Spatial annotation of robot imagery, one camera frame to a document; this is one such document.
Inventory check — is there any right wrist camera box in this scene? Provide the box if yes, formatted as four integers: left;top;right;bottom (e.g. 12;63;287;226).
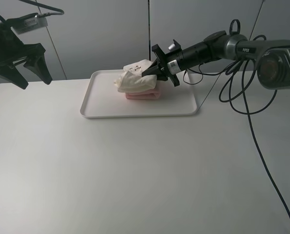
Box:
168;39;181;52

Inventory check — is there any white rectangular plastic tray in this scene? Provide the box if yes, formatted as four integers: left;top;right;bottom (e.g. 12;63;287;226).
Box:
80;70;197;118

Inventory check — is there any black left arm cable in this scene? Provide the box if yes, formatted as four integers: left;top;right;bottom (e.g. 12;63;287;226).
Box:
18;0;65;18

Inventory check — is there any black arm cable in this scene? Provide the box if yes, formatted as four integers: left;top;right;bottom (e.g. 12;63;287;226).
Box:
182;19;290;234
18;0;65;18

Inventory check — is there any pink towel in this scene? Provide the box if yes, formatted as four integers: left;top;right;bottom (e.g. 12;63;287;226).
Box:
125;87;160;100

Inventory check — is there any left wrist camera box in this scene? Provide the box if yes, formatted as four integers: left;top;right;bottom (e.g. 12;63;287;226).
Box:
6;13;48;35

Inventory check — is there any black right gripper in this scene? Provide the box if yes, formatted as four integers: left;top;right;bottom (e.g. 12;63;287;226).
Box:
141;44;183;87

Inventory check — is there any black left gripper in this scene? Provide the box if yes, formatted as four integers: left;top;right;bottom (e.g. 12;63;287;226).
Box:
0;15;53;90

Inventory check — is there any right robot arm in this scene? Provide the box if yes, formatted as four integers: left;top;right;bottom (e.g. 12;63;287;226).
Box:
142;31;290;90

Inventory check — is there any cream white towel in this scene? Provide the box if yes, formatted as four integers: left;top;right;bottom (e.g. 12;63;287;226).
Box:
114;59;157;93

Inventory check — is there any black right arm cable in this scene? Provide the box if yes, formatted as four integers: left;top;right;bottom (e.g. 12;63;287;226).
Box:
182;19;290;234

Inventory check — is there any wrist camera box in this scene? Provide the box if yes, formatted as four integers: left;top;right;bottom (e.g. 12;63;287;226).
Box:
6;13;48;35
168;39;181;52

